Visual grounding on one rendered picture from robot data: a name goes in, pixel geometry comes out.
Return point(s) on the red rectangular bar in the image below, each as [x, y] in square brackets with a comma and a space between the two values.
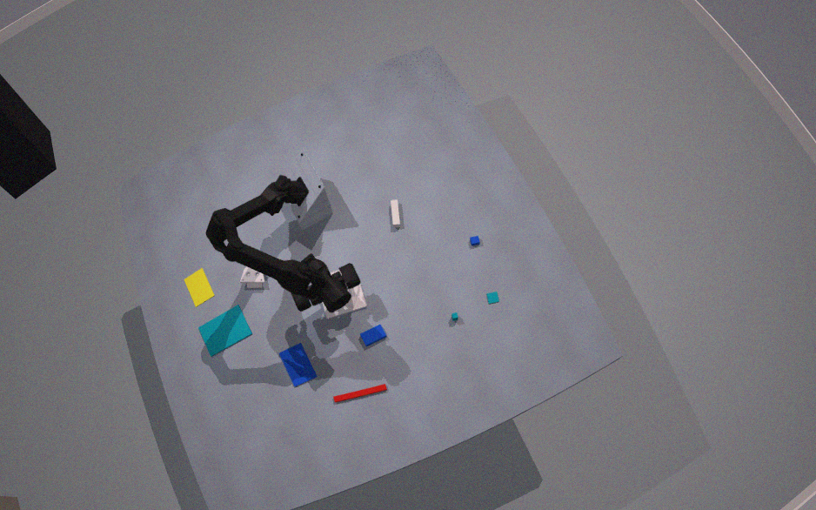
[360, 393]

